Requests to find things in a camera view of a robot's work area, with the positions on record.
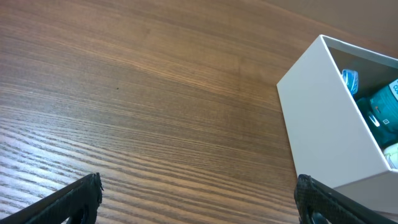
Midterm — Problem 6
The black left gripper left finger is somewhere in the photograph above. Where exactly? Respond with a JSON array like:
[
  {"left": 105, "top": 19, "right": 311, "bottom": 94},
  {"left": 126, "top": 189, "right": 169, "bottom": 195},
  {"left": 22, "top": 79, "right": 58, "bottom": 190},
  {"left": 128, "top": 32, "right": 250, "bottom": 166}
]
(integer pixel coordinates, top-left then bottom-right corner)
[{"left": 1, "top": 172, "right": 103, "bottom": 224}]

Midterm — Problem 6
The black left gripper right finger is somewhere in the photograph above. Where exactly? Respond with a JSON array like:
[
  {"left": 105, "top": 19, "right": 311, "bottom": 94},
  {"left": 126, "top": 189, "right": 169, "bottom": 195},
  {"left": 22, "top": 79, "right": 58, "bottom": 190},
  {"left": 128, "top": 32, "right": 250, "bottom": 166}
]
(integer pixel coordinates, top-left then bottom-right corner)
[{"left": 294, "top": 174, "right": 397, "bottom": 224}]

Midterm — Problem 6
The white leaf-print lotion tube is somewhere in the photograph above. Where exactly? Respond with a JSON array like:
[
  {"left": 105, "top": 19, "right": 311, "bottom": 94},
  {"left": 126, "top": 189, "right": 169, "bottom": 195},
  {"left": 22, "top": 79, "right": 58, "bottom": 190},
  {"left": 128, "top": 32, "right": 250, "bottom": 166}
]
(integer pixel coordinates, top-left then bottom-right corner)
[{"left": 383, "top": 143, "right": 398, "bottom": 169}]

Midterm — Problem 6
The blue mouthwash bottle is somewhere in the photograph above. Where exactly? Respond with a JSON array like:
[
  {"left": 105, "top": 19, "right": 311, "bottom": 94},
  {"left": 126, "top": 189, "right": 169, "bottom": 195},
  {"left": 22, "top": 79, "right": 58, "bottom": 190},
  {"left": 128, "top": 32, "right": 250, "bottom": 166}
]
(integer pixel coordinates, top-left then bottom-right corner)
[{"left": 356, "top": 80, "right": 397, "bottom": 148}]

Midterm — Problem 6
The blue white toothbrush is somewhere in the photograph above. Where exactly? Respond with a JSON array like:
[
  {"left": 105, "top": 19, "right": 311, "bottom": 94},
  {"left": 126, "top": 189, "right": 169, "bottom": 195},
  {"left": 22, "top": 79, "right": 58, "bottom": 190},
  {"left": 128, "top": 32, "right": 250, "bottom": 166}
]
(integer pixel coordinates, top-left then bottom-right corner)
[{"left": 341, "top": 69, "right": 359, "bottom": 95}]

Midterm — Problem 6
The white open cardboard box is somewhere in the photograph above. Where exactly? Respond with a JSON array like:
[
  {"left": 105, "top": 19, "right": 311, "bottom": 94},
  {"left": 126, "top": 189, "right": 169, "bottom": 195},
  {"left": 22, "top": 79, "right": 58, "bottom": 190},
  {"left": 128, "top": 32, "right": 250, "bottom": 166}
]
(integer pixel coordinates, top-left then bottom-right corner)
[{"left": 277, "top": 35, "right": 397, "bottom": 213}]

